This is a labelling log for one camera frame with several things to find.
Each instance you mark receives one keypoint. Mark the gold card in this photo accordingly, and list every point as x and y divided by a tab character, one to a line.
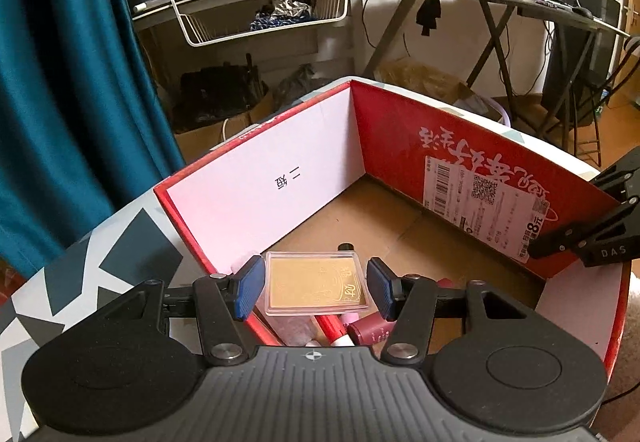
315	282

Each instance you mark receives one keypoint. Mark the blue curtain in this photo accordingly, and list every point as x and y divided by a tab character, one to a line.
60	96

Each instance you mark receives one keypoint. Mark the black folding table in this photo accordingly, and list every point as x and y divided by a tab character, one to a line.
530	1

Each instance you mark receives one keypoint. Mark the black hanging cloth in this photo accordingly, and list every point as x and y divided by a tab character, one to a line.
428	11

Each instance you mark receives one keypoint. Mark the brown cardboard box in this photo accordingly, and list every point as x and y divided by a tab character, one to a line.
210	141

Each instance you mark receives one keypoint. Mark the red pen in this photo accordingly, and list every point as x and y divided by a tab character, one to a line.
332	329

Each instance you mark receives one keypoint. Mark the tan fuzzy cushion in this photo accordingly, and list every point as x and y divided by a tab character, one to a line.
425	79

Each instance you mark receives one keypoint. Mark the black round cap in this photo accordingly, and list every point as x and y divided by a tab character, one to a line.
346	247

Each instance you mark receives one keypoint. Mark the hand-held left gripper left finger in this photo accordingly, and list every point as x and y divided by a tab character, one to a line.
250	287

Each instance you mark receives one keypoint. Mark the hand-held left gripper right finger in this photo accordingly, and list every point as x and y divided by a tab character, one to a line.
382	289

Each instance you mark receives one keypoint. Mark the black computer mouse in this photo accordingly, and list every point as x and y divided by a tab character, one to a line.
582	11

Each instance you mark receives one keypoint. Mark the black computer tower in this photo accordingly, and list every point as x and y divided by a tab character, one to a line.
580	46

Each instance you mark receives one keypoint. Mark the black bag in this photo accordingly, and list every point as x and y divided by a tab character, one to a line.
215	91

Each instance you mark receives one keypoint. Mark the black metal stool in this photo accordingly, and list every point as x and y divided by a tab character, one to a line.
595	121

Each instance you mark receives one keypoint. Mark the maroon lipstick tube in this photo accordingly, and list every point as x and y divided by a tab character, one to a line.
370	328

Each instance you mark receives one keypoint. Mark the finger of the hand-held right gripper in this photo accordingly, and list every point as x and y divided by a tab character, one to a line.
575	234
620	177

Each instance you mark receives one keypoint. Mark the grey plastic bag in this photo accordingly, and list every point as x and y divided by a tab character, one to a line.
300	84

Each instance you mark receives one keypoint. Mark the white plastic basin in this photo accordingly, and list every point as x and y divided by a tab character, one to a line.
492	109

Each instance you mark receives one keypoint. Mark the red cardboard box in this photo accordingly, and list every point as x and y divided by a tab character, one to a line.
390	131

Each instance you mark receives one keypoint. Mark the foil and blue bundle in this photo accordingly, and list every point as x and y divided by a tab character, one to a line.
280	14

